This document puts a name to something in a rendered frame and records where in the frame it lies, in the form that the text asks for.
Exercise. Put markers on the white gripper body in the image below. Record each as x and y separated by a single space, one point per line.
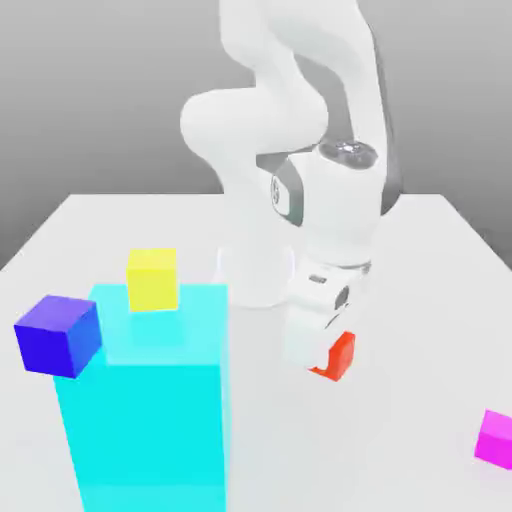
306 340

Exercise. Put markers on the small red cube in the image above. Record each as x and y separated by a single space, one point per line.
340 356

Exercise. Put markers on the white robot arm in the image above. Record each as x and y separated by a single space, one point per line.
280 120

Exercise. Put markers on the small yellow cube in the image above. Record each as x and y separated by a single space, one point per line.
152 280

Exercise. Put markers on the small magenta cube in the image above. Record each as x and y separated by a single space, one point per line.
496 440

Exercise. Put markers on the small blue cube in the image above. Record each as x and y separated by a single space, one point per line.
52 340

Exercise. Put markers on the large cyan box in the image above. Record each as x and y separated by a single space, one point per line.
152 420

